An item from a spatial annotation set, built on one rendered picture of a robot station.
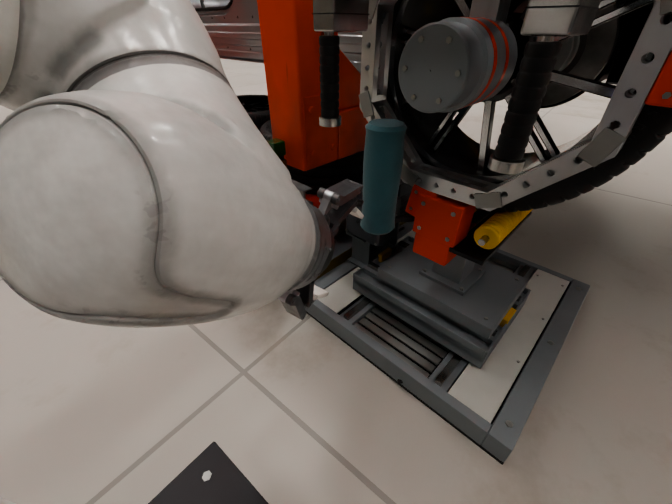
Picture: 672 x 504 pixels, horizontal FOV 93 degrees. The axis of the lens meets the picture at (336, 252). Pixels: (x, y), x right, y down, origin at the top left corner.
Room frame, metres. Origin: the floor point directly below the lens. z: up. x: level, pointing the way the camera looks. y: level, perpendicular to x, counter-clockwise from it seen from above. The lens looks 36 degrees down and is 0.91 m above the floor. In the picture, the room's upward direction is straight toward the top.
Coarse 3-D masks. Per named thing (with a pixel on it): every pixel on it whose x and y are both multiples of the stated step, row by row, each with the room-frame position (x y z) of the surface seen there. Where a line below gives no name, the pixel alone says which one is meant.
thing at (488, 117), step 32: (416, 0) 0.92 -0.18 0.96; (448, 0) 1.02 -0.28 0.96; (512, 0) 0.77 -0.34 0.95; (608, 0) 0.65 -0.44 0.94; (640, 0) 0.62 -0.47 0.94; (608, 96) 0.61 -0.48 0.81; (416, 128) 0.89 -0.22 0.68; (448, 128) 0.81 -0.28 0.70; (544, 128) 0.67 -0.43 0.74; (448, 160) 0.81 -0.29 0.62; (480, 160) 0.74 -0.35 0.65; (544, 160) 0.65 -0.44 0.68
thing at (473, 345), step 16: (384, 256) 1.00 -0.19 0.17; (368, 272) 0.92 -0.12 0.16; (368, 288) 0.85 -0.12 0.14; (384, 288) 0.84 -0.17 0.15; (384, 304) 0.80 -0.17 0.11; (400, 304) 0.75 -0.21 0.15; (416, 304) 0.76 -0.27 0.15; (416, 320) 0.71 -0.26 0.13; (432, 320) 0.67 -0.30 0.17; (448, 320) 0.69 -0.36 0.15; (512, 320) 0.72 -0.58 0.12; (432, 336) 0.66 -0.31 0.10; (448, 336) 0.63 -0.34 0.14; (464, 336) 0.63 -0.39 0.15; (480, 336) 0.62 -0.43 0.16; (496, 336) 0.61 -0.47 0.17; (464, 352) 0.59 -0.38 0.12; (480, 352) 0.56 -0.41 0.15; (480, 368) 0.55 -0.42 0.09
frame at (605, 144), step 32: (384, 0) 0.85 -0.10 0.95; (384, 32) 0.88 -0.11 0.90; (384, 64) 0.88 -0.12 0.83; (640, 64) 0.52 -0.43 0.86; (384, 96) 0.88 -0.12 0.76; (640, 96) 0.50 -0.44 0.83; (608, 128) 0.52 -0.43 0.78; (416, 160) 0.79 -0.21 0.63; (576, 160) 0.57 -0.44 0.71; (448, 192) 0.68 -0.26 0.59; (480, 192) 0.63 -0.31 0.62; (512, 192) 0.59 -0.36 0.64
